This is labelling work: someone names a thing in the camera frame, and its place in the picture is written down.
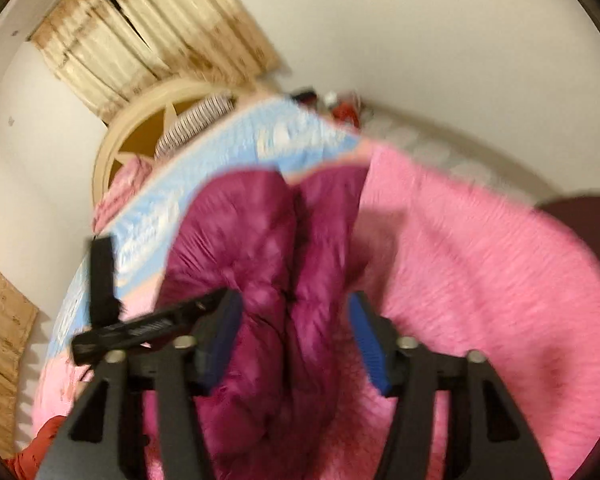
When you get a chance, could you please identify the striped pillow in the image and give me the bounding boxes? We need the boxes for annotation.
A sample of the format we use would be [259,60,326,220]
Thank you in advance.
[155,92,236,158]

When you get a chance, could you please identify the dark maroon cloth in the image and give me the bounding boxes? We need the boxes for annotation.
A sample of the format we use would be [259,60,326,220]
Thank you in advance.
[535,191,600,281]

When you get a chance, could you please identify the pink folded quilt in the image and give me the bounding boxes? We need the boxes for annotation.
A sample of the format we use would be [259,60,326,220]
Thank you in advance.
[92,156,156,233]

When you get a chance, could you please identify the magenta down jacket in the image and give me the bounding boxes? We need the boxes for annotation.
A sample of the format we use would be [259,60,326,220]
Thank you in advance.
[142,165,396,480]

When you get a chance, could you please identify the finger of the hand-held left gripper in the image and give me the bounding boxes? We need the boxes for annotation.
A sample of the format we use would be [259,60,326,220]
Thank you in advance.
[71,291,227,367]
[89,236,121,332]

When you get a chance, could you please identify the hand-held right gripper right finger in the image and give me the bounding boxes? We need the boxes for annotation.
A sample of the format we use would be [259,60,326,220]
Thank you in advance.
[348,290,554,480]

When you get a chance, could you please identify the blue and pink printed bedspread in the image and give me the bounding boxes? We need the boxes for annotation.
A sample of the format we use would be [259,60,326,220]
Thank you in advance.
[30,97,600,480]

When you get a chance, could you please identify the beige patterned curtain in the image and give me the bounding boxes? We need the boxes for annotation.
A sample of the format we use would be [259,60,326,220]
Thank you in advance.
[0,250,39,458]
[30,0,281,123]

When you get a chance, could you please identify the small red object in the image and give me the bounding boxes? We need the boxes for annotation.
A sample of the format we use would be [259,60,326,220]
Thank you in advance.
[327,91,365,123]

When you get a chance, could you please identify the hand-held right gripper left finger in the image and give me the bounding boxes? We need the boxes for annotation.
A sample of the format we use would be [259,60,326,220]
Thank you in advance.
[35,289,245,480]

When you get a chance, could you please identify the cream wooden headboard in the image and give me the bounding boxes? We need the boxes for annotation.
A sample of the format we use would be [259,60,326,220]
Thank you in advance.
[92,76,231,196]

